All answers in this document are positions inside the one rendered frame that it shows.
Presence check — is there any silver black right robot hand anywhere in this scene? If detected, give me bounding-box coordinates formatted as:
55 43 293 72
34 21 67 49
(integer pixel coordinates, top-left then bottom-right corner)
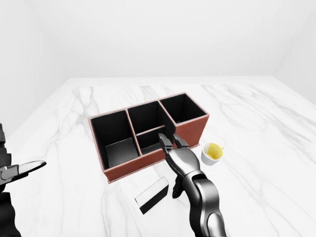
158 133 200 199

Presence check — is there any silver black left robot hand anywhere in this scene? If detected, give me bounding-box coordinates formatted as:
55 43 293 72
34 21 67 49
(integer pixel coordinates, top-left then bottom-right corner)
0 160 47 186

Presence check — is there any white and black book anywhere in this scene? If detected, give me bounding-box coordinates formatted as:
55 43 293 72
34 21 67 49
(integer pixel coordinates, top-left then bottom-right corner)
134 176 170 215

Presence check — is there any red-brown desk caddy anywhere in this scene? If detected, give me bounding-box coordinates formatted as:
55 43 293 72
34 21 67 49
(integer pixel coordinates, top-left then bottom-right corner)
88 91 210 185

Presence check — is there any white cup with yellow inside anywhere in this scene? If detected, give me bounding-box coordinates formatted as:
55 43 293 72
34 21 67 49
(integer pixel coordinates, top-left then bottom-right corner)
200 142 225 166

